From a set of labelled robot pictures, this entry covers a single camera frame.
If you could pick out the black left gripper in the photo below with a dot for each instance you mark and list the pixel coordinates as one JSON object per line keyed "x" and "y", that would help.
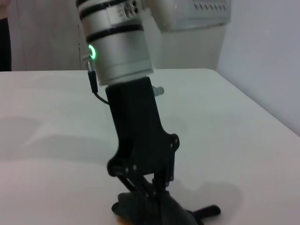
{"x": 138, "y": 122}

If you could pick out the dark blue rag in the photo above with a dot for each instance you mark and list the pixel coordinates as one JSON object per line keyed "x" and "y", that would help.
{"x": 164, "y": 211}

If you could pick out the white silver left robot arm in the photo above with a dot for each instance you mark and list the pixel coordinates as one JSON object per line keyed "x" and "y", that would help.
{"x": 117, "y": 54}

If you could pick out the beige wooden background panel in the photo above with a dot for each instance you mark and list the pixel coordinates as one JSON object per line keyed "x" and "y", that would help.
{"x": 44, "y": 35}

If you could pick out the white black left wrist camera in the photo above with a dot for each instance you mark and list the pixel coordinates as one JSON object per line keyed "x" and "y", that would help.
{"x": 187, "y": 16}

